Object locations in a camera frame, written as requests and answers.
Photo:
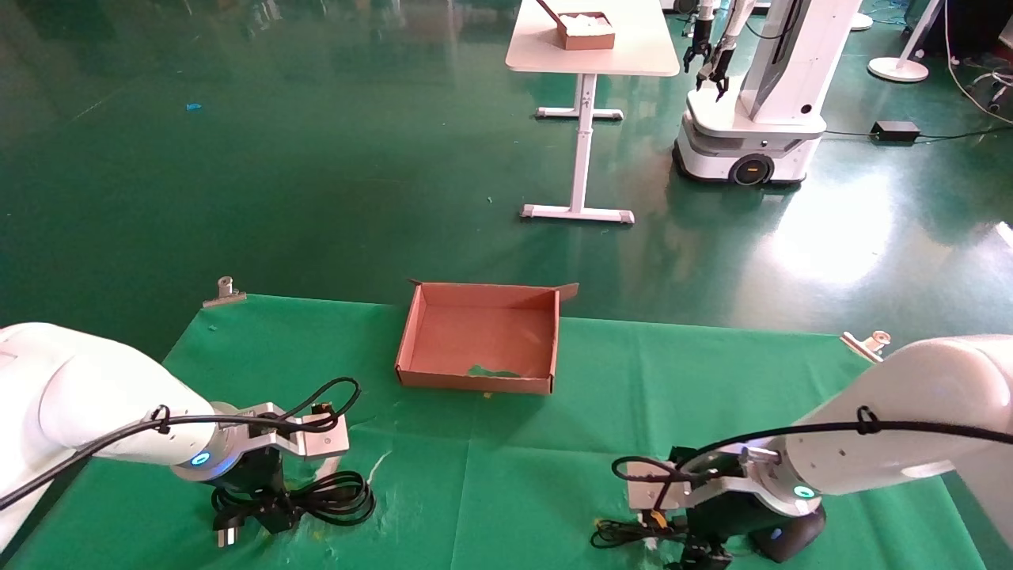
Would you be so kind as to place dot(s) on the open brown cardboard box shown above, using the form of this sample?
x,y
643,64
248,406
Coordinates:
x,y
483,340

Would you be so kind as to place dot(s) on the white wheeled background robot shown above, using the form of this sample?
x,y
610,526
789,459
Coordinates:
x,y
768,103

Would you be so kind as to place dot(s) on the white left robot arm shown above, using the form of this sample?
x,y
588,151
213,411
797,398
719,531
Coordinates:
x,y
71,388

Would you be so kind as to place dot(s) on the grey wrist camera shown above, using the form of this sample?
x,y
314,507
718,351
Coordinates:
x,y
653,495
324,443

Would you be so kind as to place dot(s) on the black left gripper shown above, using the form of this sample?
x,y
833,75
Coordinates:
x,y
253,475

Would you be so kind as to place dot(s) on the green table cloth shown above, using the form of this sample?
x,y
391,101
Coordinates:
x,y
506,459

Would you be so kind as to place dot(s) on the white pedestal table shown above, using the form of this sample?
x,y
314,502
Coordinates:
x,y
593,55

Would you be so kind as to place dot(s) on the black power adapter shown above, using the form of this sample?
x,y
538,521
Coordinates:
x,y
896,131

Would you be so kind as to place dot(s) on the small brown cardboard box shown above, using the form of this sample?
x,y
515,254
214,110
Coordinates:
x,y
589,39

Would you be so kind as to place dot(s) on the white filling material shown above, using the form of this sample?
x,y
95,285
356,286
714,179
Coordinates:
x,y
587,24

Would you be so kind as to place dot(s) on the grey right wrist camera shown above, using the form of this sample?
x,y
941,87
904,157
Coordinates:
x,y
653,495

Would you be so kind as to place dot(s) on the black background robot gripper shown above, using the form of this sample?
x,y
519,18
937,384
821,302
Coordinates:
x,y
718,71
698,49

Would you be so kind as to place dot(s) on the white floor stand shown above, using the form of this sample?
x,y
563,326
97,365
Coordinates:
x,y
898,70

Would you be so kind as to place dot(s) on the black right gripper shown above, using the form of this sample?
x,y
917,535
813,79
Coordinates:
x,y
724,518

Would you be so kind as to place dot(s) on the metal table clip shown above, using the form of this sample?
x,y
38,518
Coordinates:
x,y
866,346
225,294

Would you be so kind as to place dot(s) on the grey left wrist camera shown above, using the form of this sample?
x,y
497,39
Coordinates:
x,y
324,443

